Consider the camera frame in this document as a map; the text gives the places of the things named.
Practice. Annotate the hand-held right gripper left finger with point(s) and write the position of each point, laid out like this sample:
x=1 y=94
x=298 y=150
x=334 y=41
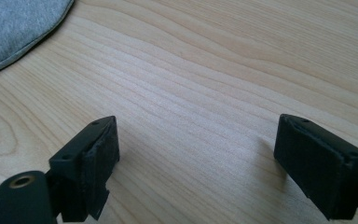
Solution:
x=87 y=161

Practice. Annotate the grey cloth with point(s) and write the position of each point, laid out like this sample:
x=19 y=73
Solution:
x=15 y=28

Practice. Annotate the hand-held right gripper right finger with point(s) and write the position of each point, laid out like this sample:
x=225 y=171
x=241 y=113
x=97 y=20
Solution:
x=320 y=168

